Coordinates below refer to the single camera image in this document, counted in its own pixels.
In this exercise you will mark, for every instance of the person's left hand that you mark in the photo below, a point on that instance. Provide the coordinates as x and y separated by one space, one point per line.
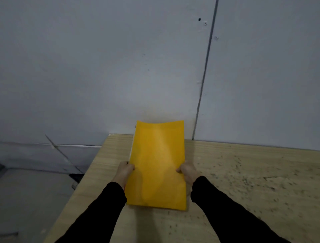
123 172

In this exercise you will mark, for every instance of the person's right hand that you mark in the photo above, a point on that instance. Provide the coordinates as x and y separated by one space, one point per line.
190 172

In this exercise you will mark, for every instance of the gathered white papers stack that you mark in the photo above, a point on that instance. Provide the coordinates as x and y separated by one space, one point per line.
131 147

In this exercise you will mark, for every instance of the yellow folder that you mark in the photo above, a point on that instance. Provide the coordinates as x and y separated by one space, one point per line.
160 155

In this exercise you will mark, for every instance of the person's left forearm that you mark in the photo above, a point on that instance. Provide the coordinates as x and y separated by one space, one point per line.
95 215

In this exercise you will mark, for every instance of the person's right forearm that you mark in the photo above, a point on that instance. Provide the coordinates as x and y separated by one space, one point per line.
232 217

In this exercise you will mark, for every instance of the black flat panel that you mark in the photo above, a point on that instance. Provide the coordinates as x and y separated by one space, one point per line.
76 177

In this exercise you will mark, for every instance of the metal stool leg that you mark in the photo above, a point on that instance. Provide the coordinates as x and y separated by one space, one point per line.
9 234

